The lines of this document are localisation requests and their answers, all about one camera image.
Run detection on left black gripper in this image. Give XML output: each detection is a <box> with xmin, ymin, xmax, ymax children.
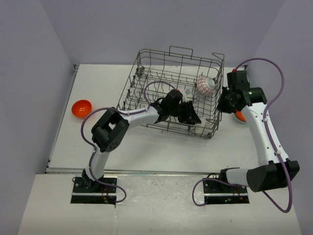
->
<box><xmin>169</xmin><ymin>101</ymin><xmax>201</xmax><ymax>125</ymax></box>

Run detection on small orange bowl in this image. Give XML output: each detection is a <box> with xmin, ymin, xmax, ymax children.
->
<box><xmin>235</xmin><ymin>111</ymin><xmax>246</xmax><ymax>122</ymax></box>

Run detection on grey wire dish rack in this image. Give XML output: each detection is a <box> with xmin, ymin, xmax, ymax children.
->
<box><xmin>117</xmin><ymin>46</ymin><xmax>224</xmax><ymax>139</ymax></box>

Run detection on large orange bowl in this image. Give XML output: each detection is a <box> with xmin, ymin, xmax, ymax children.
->
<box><xmin>71</xmin><ymin>99</ymin><xmax>92</xmax><ymax>118</ymax></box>

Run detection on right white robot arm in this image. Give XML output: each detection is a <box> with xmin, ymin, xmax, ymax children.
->
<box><xmin>217</xmin><ymin>87</ymin><xmax>300</xmax><ymax>192</ymax></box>

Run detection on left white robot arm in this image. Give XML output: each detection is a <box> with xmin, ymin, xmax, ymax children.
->
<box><xmin>80</xmin><ymin>98</ymin><xmax>201</xmax><ymax>192</ymax></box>

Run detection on small white bowl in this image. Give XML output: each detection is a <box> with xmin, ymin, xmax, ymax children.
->
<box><xmin>194</xmin><ymin>119</ymin><xmax>213</xmax><ymax>136</ymax></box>

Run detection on red patterned white bowl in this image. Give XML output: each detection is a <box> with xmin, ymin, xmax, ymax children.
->
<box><xmin>197</xmin><ymin>76</ymin><xmax>216</xmax><ymax>96</ymax></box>

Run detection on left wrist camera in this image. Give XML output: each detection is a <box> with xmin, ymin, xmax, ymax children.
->
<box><xmin>161</xmin><ymin>89</ymin><xmax>191</xmax><ymax>110</ymax></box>

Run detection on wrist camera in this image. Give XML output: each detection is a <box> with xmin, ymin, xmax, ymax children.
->
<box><xmin>227</xmin><ymin>70</ymin><xmax>250</xmax><ymax>92</ymax></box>
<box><xmin>161</xmin><ymin>89</ymin><xmax>191</xmax><ymax>110</ymax></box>

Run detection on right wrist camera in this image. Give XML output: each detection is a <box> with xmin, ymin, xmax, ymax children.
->
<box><xmin>227</xmin><ymin>70</ymin><xmax>250</xmax><ymax>92</ymax></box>

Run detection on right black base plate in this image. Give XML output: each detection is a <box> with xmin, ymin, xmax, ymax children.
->
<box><xmin>203</xmin><ymin>180</ymin><xmax>247</xmax><ymax>196</ymax></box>

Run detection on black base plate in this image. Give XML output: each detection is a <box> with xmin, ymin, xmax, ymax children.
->
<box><xmin>72</xmin><ymin>177</ymin><xmax>116</xmax><ymax>195</ymax></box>
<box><xmin>203</xmin><ymin>180</ymin><xmax>247</xmax><ymax>196</ymax></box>

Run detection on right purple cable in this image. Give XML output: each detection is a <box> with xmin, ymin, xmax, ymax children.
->
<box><xmin>192</xmin><ymin>57</ymin><xmax>293</xmax><ymax>212</ymax></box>

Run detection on purple cable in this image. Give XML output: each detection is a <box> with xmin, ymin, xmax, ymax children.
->
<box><xmin>192</xmin><ymin>57</ymin><xmax>293</xmax><ymax>212</ymax></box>
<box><xmin>80</xmin><ymin>81</ymin><xmax>183</xmax><ymax>202</ymax></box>

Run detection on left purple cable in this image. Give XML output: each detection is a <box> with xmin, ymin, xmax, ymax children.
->
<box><xmin>80</xmin><ymin>81</ymin><xmax>183</xmax><ymax>202</ymax></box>

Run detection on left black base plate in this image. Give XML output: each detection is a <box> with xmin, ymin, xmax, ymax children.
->
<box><xmin>72</xmin><ymin>177</ymin><xmax>116</xmax><ymax>195</ymax></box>

